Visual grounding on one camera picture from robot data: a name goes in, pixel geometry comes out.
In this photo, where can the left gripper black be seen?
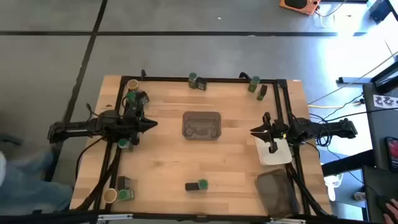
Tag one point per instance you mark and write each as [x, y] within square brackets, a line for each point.
[133, 124]

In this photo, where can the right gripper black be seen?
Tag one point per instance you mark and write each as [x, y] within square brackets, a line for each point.
[278, 130]

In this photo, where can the white plastic bin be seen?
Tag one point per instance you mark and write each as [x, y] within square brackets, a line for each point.
[267, 157]

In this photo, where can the grey translucent plastic bin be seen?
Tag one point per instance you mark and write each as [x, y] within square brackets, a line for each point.
[273, 193]
[202, 124]

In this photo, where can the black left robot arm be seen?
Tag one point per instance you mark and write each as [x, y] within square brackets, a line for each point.
[77, 126]

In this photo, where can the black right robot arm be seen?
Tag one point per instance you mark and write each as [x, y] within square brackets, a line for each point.
[329, 129]

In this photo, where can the beige cup at bottom left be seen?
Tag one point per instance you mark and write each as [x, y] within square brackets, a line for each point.
[110, 196]

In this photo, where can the white plastic device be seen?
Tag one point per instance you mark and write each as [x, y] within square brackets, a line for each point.
[332, 183]

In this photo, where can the black desk leg beam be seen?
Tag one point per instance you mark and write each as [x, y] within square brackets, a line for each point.
[348, 162]

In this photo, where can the black floor stand bar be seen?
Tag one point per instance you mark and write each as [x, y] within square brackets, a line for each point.
[354, 80]

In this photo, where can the dark grey desk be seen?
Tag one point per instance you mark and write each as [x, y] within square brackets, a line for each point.
[377, 130]
[373, 186]

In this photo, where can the white power plug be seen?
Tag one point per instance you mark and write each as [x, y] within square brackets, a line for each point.
[360, 196]

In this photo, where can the white sheet black marks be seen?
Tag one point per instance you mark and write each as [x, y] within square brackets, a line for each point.
[385, 101]

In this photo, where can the orange box with black disc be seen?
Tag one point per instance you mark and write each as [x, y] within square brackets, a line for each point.
[306, 9]

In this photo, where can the black smartphone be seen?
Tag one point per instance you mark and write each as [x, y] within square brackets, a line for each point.
[392, 155]

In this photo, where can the black monitor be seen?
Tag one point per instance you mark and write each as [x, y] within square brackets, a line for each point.
[387, 81]

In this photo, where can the person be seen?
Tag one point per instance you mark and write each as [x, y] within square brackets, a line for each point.
[28, 186]

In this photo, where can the dark chair base leg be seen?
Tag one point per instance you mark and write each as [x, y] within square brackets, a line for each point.
[11, 139]

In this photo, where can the person's hand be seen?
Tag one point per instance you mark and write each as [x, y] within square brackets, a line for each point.
[392, 213]

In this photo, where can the dark blue box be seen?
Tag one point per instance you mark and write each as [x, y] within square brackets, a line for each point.
[379, 9]

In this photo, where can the black frame hook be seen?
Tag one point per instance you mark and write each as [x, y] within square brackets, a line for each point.
[143, 74]
[245, 75]

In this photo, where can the black aluminium table frame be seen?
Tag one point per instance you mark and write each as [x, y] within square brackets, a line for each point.
[224, 80]

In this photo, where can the silver metal bracket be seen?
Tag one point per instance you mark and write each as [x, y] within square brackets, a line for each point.
[115, 217]
[287, 221]

